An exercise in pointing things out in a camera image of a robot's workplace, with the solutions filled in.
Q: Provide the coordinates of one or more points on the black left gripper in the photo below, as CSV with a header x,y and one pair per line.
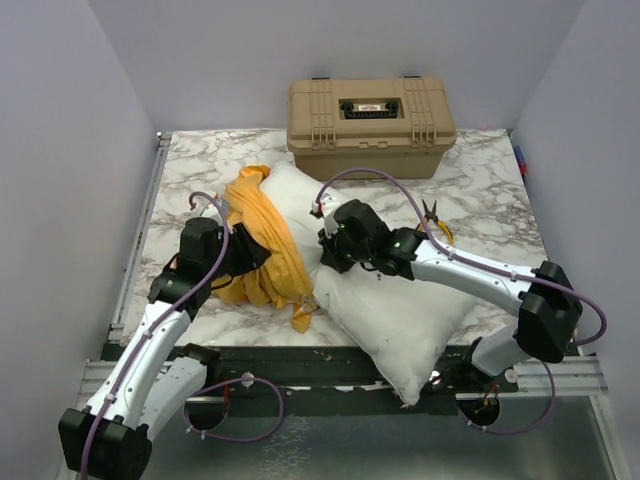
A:
x,y
251,252

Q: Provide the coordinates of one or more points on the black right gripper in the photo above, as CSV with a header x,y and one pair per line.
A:
x,y
330,253

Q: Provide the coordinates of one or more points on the orange Mickey Mouse pillowcase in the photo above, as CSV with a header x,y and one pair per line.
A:
x,y
283,279

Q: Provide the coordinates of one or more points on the white pillow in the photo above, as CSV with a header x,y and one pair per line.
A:
x,y
404,326

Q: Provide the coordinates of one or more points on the tan plastic toolbox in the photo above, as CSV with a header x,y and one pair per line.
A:
x,y
402,126

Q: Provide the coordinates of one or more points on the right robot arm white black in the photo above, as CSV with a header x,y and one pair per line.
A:
x,y
541,299

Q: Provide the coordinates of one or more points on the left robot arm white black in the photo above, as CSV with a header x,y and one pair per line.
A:
x,y
111,437

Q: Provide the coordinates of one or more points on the yellow black pliers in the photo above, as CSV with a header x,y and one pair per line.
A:
x,y
430,215

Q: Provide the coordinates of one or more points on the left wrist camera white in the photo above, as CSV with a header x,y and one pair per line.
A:
x,y
218,210

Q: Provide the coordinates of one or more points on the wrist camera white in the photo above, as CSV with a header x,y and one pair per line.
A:
x,y
324,209
218,210

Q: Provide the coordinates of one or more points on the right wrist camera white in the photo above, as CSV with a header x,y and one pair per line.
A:
x,y
324,209

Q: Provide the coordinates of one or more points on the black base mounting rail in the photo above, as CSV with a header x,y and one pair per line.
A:
x,y
343,381

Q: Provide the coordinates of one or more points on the blue red object at wall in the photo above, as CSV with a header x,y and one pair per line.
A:
x,y
521,162

